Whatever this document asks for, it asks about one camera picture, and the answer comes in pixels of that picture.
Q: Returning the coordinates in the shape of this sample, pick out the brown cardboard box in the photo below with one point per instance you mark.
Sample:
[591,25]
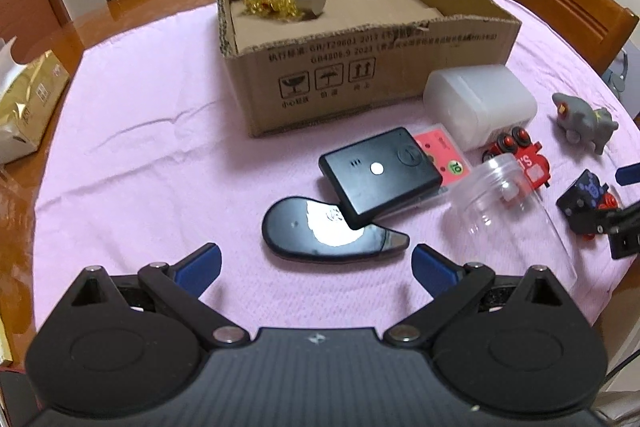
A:
[300,97]

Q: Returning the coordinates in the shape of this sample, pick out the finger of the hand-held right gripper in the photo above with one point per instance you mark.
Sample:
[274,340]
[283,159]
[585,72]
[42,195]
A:
[629,175]
[622,229]

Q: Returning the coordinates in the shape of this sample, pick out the black and purple toy car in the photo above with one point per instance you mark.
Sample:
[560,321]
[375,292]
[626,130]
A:
[582,199]

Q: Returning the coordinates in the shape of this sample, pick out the pink card case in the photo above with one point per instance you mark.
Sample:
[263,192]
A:
[440,147]

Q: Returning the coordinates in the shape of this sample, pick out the black teardrop-shaped gadget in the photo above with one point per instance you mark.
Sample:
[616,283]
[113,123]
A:
[290,227]

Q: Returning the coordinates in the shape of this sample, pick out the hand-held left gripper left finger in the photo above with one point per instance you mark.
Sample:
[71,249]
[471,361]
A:
[202,269]

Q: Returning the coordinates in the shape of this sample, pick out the red toy train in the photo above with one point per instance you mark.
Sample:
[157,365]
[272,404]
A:
[530,162]

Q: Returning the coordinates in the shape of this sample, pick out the white translucent plastic container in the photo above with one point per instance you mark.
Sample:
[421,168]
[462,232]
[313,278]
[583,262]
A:
[480,102]

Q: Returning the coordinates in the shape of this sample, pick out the black rectangular device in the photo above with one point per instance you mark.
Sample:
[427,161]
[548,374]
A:
[370,187]

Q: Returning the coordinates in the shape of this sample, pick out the pink tablecloth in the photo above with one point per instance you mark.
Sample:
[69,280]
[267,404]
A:
[150,157]

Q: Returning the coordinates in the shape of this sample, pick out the gold tissue pack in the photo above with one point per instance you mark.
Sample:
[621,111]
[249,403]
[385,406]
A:
[30,97]

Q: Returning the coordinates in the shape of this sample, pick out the gold tinsel ornament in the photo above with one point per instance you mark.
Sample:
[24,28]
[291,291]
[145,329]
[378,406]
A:
[270,4]

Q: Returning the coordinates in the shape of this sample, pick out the clear plastic jar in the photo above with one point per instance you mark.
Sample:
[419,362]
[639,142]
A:
[500,217]

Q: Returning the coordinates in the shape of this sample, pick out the grey toy animal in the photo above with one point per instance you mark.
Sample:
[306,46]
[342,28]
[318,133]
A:
[585,119]

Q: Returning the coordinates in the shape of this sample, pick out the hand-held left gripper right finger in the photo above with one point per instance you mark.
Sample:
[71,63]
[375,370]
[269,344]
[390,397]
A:
[432,269]

